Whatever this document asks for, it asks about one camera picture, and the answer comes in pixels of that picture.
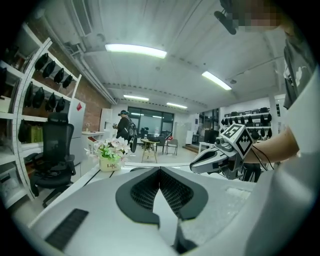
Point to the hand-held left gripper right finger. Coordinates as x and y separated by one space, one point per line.
215 200

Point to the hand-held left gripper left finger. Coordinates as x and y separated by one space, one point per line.
100 220

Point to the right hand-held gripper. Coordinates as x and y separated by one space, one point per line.
237 145

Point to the person's right forearm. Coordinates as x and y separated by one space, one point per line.
277 147

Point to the dark side chair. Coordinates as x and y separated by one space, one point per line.
162 142
173 143

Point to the white table with black lines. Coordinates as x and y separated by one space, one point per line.
100 175

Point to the white pot with pink flowers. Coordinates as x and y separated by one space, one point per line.
110 165

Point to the round wooden table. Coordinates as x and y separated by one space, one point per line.
150 142

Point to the long ceiling light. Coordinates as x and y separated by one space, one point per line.
176 105
216 80
136 97
136 50

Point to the row of black pouches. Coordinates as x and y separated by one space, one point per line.
262 117
40 96

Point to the dark framed window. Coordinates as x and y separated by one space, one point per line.
150 120

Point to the white counter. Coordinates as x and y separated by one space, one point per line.
92 133

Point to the black office chair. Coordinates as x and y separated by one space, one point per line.
53 145

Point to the white refrigerator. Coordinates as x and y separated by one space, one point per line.
76 125

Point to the white cabinet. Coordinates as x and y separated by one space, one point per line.
106 120

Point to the green box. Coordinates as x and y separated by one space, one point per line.
36 133

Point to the person's dark grey printed shirt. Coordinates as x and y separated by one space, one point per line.
297 75

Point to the white ceiling pipes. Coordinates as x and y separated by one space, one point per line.
95 75

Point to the person's head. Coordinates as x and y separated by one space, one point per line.
262 15

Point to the ceiling air conditioner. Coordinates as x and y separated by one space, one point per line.
83 17

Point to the white wall shelf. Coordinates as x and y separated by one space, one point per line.
7 116

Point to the black head-worn camera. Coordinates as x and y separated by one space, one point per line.
226 20

